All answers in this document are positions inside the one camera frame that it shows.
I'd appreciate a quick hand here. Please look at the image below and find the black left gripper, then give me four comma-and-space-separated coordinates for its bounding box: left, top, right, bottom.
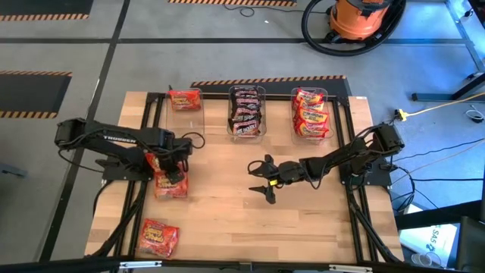
158, 138, 193, 186

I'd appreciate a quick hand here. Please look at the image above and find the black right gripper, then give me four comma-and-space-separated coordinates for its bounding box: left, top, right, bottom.
248, 153, 306, 206

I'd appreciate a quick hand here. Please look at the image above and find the orange Saucy Noods packet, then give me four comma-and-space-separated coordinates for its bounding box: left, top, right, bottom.
153, 169, 189, 201
168, 89, 202, 112
136, 218, 180, 259
145, 152, 163, 172

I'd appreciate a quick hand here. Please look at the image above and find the clear plastic bin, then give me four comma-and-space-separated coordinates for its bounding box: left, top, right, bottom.
226, 85, 268, 142
289, 86, 335, 147
165, 87, 206, 149

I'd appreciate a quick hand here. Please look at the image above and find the black hazard-striped floor mat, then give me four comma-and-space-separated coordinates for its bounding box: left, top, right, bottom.
168, 0, 298, 8
0, 70, 73, 118
189, 74, 352, 100
0, 0, 95, 21

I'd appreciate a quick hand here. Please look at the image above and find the orange shop vacuum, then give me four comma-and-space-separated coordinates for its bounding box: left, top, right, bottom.
327, 0, 393, 42
301, 0, 407, 58

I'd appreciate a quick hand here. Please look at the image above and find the white printed box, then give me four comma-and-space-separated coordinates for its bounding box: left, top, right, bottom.
399, 223, 459, 266

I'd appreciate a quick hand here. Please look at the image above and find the clear plastic cup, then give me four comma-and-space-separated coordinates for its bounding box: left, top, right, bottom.
411, 252, 443, 268

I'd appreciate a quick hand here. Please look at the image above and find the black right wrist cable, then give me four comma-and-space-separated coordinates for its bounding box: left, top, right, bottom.
247, 159, 268, 177

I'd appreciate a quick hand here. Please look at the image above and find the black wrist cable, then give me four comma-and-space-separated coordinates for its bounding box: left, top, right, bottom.
247, 159, 268, 177
180, 131, 207, 152

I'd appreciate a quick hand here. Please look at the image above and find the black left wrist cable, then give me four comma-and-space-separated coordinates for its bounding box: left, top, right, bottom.
180, 131, 207, 152

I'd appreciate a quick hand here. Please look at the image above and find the black aluminium table frame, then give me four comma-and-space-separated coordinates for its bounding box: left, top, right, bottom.
85, 89, 403, 266

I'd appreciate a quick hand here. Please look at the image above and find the silver metal bracket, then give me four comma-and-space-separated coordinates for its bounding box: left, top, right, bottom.
119, 260, 163, 270
328, 264, 374, 273

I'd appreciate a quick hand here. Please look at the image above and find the black camera mount rail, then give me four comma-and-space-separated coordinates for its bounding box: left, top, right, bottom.
0, 256, 485, 273

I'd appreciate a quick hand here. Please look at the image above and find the black desk frame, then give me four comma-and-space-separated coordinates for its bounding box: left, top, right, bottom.
411, 0, 485, 103

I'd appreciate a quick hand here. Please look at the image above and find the black floor cable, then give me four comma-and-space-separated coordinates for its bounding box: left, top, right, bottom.
411, 176, 485, 183

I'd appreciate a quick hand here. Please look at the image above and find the white coiled cable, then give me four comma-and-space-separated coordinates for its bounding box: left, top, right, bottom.
465, 105, 485, 124

